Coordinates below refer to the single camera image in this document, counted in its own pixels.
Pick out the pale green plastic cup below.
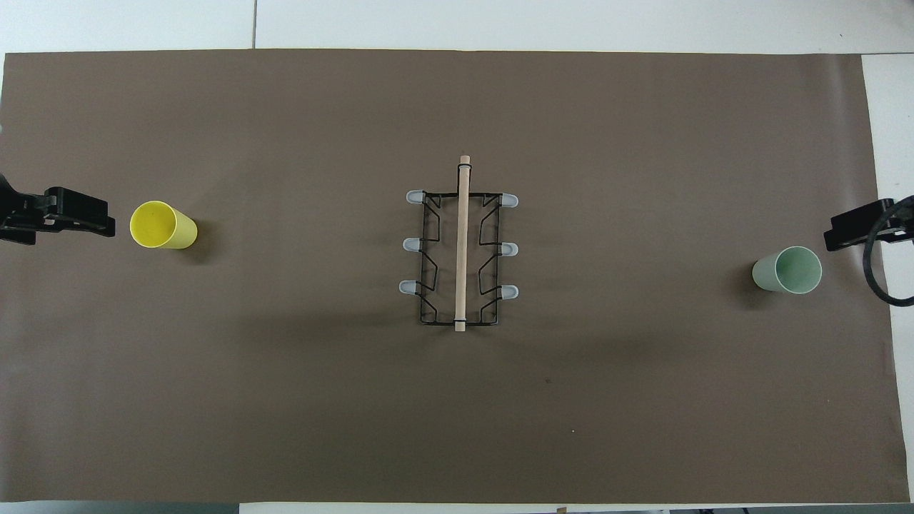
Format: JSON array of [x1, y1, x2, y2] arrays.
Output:
[[752, 246, 823, 295]]

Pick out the brown paper table mat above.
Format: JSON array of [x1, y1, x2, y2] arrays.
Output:
[[0, 49, 911, 505]]

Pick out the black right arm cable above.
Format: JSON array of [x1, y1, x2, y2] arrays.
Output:
[[862, 196, 914, 308]]

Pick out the black wire cup rack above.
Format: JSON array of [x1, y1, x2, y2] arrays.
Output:
[[398, 155, 520, 333]]

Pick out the yellow plastic cup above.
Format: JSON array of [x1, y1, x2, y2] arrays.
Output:
[[130, 201, 198, 250]]

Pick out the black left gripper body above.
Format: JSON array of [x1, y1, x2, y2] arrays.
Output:
[[0, 175, 46, 246]]

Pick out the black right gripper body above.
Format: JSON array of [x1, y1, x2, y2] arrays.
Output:
[[888, 196, 914, 244]]

